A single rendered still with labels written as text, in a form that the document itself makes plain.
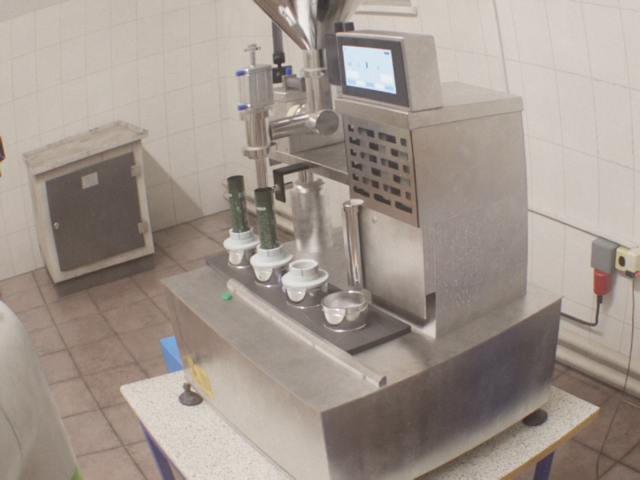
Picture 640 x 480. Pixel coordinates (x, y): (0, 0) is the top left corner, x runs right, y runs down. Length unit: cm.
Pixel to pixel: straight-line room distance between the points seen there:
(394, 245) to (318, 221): 38
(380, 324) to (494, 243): 21
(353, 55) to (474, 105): 19
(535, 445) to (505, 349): 25
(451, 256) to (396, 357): 16
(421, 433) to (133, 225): 331
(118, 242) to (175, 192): 95
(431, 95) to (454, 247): 22
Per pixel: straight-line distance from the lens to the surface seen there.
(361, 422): 106
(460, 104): 110
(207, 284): 144
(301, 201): 150
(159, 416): 155
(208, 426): 149
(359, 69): 112
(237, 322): 128
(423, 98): 105
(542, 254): 300
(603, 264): 266
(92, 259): 427
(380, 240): 118
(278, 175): 136
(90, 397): 318
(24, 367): 42
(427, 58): 105
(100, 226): 423
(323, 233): 152
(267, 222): 134
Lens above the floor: 157
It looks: 19 degrees down
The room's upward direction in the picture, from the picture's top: 5 degrees counter-clockwise
